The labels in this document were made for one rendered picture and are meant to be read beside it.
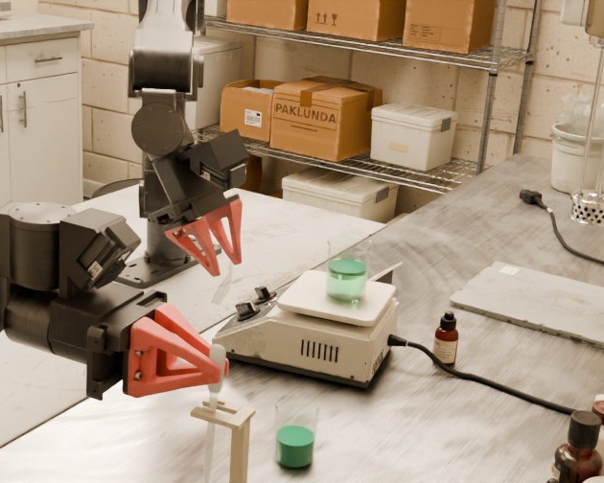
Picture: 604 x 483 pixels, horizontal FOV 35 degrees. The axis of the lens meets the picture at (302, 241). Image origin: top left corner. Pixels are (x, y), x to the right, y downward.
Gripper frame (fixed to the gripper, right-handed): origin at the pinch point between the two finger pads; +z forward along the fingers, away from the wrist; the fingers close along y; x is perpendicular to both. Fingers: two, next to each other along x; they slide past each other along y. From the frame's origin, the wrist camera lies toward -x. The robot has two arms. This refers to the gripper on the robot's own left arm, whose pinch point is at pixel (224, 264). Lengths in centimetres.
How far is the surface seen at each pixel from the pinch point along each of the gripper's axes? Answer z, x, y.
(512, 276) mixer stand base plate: 23, 0, 46
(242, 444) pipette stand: 10.0, -27.9, -23.9
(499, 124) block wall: 22, 125, 215
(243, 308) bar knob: 6.0, 0.8, 0.2
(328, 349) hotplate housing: 13.3, -9.3, 2.0
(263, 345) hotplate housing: 10.4, -2.5, -1.5
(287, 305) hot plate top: 6.9, -6.7, 1.1
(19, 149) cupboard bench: -43, 264, 104
